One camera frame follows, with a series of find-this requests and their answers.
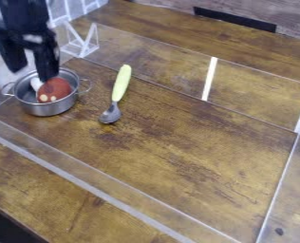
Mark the clear acrylic triangle bracket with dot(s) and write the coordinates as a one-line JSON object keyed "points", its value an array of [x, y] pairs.
{"points": [[72, 44]]}

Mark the spoon with yellow-green handle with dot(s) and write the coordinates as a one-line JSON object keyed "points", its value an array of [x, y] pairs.
{"points": [[111, 114]]}

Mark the black bar on wall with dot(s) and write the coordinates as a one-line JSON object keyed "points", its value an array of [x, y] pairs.
{"points": [[234, 19]]}

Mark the red toy mushroom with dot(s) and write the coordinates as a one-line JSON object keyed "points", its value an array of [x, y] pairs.
{"points": [[52, 90]]}

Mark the small silver pot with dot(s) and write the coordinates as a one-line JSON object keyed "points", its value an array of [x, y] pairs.
{"points": [[25, 95]]}

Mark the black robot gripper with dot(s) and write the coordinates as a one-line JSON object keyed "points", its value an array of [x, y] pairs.
{"points": [[24, 31]]}

